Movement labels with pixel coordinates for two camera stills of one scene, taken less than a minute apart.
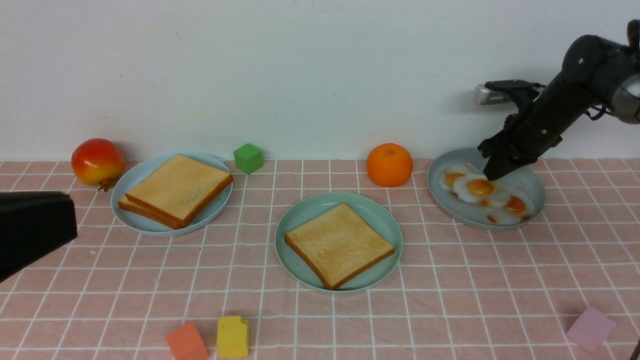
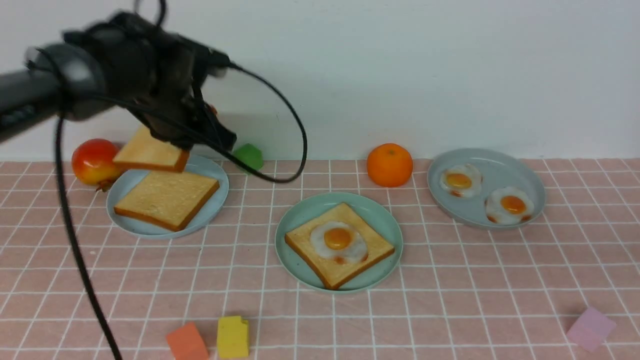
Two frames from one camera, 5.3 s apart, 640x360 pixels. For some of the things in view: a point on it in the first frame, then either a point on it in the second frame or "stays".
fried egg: [476, 188] to [339, 242]
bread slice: [340, 244] stays
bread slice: [181, 189] to [143, 150]
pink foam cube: [591, 329] stays
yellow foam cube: [232, 337] stays
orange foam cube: [185, 343] stays
